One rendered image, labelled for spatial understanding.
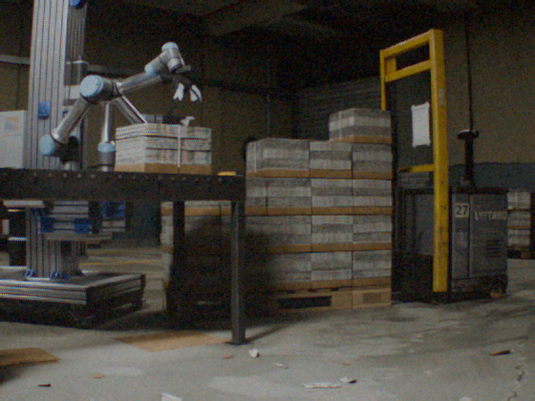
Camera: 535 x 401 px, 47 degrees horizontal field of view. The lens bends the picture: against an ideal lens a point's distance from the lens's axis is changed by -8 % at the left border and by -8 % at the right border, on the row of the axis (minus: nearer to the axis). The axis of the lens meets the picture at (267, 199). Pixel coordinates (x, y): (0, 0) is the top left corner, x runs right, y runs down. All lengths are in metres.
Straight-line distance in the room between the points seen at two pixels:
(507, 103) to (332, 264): 6.72
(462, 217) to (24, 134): 2.89
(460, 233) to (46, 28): 3.00
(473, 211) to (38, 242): 2.84
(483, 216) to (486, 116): 6.09
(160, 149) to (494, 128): 8.03
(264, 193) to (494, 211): 1.67
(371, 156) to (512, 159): 6.21
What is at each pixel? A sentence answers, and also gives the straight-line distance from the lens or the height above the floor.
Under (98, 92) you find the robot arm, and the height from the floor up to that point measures 1.24.
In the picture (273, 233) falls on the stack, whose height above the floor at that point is 0.49.
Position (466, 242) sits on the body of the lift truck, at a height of 0.41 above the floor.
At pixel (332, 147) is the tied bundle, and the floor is 1.03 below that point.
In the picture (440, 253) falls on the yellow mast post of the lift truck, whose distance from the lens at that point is 4.41.
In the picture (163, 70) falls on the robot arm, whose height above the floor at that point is 1.32.
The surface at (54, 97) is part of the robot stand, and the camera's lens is 4.00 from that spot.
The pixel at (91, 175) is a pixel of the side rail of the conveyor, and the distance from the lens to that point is 2.71.
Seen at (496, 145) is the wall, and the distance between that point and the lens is 10.53.
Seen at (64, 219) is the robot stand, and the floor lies 0.58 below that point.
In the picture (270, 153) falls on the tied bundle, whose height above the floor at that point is 0.98.
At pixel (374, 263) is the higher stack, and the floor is 0.29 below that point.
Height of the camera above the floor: 0.65
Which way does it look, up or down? 1 degrees up
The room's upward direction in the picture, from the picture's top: straight up
